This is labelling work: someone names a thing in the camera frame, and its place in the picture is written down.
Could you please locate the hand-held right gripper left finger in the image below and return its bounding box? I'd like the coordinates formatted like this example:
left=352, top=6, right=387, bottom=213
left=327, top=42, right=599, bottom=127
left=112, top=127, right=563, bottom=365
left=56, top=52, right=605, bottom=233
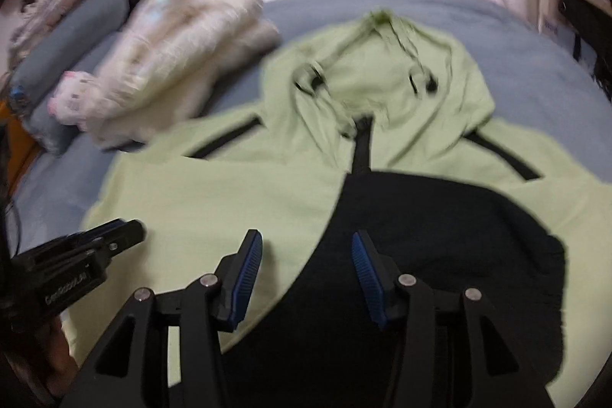
left=60, top=229, right=265, bottom=408

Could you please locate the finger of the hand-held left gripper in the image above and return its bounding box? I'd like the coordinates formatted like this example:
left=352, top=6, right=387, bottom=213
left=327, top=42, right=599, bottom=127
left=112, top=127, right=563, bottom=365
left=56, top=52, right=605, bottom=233
left=21, top=219, right=137, bottom=263
left=86, top=221, right=146, bottom=264

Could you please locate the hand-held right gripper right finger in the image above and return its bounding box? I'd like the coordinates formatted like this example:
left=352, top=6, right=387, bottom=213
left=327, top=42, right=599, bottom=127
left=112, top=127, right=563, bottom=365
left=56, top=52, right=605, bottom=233
left=351, top=230, right=546, bottom=408

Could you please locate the green and black hooded jacket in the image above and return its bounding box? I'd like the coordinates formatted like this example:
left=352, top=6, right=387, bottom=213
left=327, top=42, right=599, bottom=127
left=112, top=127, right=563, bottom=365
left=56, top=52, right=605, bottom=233
left=72, top=7, right=612, bottom=408

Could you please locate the person's left hand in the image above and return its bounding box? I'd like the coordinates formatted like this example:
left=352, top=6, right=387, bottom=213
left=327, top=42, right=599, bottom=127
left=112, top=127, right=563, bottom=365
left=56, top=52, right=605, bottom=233
left=42, top=316, right=78, bottom=390

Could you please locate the orange wooden headboard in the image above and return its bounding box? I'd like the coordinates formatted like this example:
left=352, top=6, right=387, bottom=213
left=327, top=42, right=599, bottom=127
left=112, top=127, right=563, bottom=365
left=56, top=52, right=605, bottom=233
left=0, top=99, right=39, bottom=193

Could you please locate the pink plush cat toy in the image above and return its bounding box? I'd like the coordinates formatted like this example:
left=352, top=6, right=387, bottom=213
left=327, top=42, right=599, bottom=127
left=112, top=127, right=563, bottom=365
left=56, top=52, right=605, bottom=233
left=48, top=71, right=103, bottom=132

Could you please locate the cream puffer jacket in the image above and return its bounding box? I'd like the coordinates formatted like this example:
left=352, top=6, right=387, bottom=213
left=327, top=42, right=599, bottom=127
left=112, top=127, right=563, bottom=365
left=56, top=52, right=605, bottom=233
left=93, top=0, right=283, bottom=151

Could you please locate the blue bed blanket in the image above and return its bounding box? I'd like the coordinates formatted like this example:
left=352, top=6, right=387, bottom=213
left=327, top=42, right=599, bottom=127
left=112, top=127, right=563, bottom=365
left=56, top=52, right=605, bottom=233
left=10, top=0, right=612, bottom=246

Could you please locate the white printed carton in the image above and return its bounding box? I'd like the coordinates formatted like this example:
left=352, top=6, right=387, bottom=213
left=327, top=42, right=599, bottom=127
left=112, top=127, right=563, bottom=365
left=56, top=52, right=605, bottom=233
left=540, top=16, right=562, bottom=41

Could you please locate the black bag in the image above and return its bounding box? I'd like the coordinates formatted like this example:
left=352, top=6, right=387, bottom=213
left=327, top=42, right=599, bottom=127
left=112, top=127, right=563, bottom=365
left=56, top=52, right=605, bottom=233
left=557, top=0, right=612, bottom=98

